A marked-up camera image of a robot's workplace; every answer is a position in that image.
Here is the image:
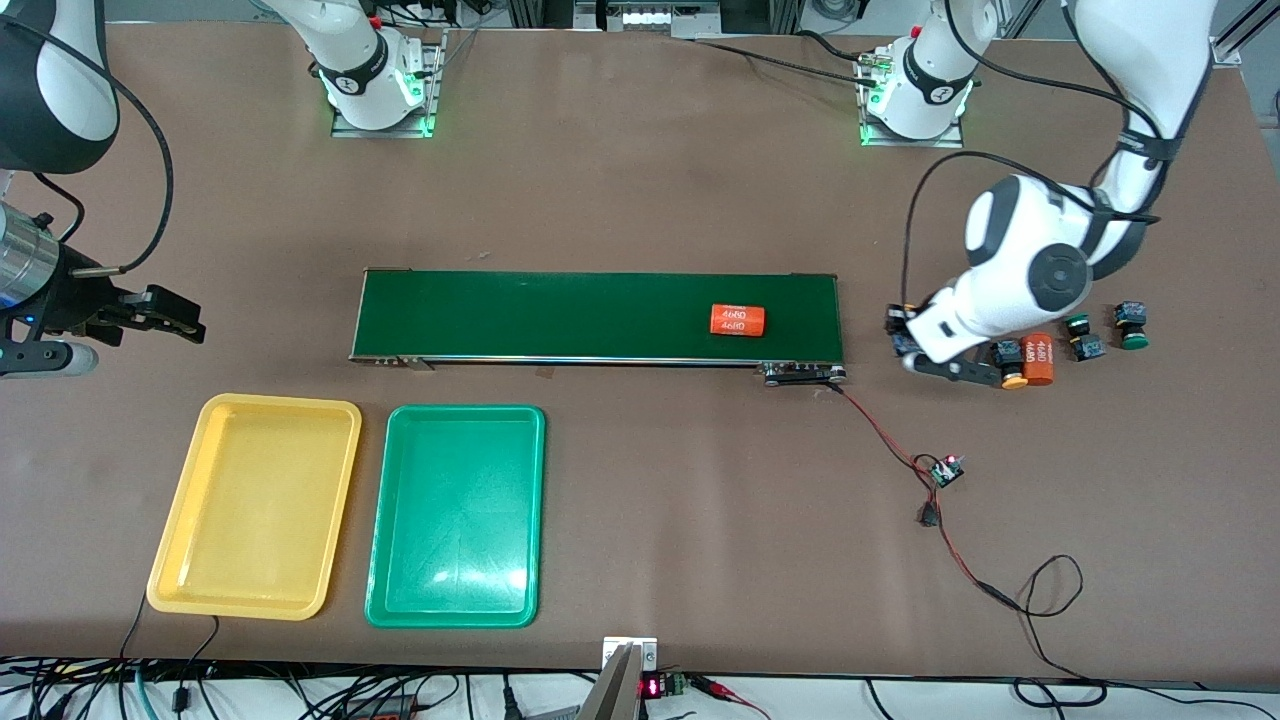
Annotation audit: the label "orange cylinder white print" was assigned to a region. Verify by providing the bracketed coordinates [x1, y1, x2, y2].
[710, 303, 768, 338]
[1022, 332, 1057, 387]

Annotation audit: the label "green push button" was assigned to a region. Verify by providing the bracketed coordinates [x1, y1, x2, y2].
[1062, 313, 1107, 363]
[1113, 301, 1150, 351]

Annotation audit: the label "yellow plastic tray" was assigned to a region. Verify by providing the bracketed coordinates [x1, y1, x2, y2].
[147, 393, 363, 621]

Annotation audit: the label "green conveyor belt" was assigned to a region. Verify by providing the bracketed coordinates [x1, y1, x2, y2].
[350, 268, 849, 388]

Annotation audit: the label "green plastic tray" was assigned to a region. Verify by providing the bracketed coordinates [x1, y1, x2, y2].
[365, 404, 547, 629]

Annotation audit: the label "red clip test lead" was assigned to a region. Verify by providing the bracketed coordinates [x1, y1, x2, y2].
[690, 675, 773, 720]

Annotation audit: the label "aluminium corner profile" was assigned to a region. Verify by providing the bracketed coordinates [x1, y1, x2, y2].
[1208, 0, 1280, 69]

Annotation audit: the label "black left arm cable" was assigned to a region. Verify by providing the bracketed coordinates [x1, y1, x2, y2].
[900, 0, 1166, 313]

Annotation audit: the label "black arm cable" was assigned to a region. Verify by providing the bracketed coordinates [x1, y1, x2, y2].
[900, 0, 1166, 313]
[0, 18, 176, 273]

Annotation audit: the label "short black looped cable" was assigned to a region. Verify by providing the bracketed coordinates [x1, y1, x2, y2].
[30, 172, 86, 246]

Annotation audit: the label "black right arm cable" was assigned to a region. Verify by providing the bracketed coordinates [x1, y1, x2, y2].
[0, 18, 176, 273]

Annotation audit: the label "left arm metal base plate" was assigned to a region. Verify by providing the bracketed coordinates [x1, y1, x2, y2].
[858, 50, 966, 149]

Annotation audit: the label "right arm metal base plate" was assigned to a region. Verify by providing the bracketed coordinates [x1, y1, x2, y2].
[332, 30, 446, 139]

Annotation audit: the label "thin black power cable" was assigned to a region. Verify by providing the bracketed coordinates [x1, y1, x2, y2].
[690, 30, 886, 91]

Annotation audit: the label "thin black looped wire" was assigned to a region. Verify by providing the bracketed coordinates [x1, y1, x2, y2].
[1010, 555, 1111, 709]

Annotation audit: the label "metal frame with light strip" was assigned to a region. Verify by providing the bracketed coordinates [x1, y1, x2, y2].
[505, 0, 806, 41]

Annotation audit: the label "aluminium camera bracket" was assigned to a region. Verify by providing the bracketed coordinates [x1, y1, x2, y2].
[578, 635, 659, 720]

